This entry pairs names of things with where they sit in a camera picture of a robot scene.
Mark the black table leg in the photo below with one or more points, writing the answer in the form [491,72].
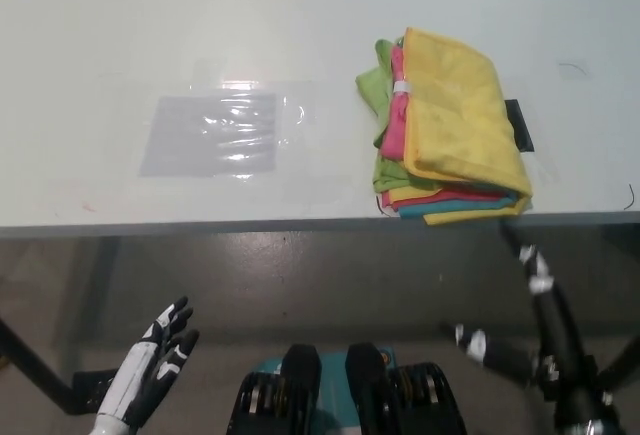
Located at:
[35,360]
[625,365]

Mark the white cloth label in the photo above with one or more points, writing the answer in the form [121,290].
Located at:
[403,86]

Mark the clear plastic sheet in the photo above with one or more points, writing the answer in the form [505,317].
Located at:
[210,135]

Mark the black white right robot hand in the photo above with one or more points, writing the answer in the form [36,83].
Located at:
[575,380]

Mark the teal microfibre cloth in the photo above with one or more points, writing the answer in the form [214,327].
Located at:
[415,212]

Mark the pink microfibre cloth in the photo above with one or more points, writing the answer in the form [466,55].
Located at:
[465,197]
[396,130]

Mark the black table foot plate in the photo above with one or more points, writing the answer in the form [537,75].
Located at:
[92,390]

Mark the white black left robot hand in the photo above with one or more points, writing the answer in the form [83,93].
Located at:
[132,375]

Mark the black tape strip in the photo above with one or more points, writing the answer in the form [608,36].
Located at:
[520,127]

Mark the yellow microfibre cloth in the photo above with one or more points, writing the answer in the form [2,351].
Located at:
[460,105]
[450,219]
[402,196]

